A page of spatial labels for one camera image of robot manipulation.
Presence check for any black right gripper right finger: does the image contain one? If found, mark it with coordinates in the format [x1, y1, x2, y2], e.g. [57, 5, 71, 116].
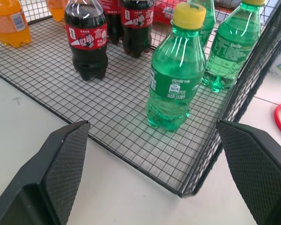
[215, 119, 281, 225]

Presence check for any orange soda bottle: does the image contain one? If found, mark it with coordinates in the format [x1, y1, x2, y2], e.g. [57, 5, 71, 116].
[46, 0, 68, 22]
[0, 0, 32, 48]

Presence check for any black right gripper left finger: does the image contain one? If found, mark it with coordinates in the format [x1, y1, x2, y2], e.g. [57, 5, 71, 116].
[0, 120, 91, 225]

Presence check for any green soda bottle yellow cap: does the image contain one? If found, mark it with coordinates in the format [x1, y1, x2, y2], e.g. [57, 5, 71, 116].
[201, 0, 268, 93]
[186, 0, 216, 49]
[145, 2, 207, 134]

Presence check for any dark cola bottle red label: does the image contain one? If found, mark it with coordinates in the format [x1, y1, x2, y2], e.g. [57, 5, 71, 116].
[100, 0, 122, 45]
[64, 0, 109, 82]
[120, 0, 155, 59]

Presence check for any red snack package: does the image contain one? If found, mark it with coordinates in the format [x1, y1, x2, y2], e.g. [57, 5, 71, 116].
[153, 0, 190, 25]

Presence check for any black wire mesh basket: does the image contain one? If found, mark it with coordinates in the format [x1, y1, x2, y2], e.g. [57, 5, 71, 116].
[0, 0, 281, 198]

